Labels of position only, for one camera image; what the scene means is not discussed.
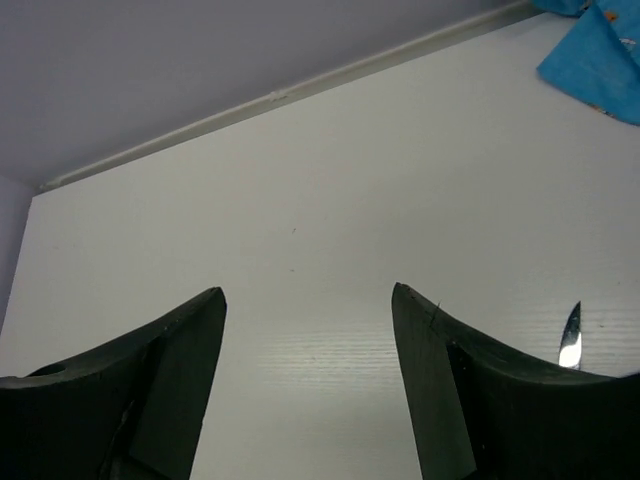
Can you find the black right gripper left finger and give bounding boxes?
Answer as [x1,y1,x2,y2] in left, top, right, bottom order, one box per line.
[1,287,227,479]

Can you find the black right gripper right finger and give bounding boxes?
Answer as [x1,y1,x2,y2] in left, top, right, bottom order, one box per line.
[391,284,639,479]

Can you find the blue space-print cloth placemat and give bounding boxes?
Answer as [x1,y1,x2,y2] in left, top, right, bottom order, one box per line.
[533,0,639,126]

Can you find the steel knife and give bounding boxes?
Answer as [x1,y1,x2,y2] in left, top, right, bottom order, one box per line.
[558,301,582,370]

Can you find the white table edge rail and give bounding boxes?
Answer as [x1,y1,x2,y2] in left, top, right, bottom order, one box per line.
[37,1,540,194]

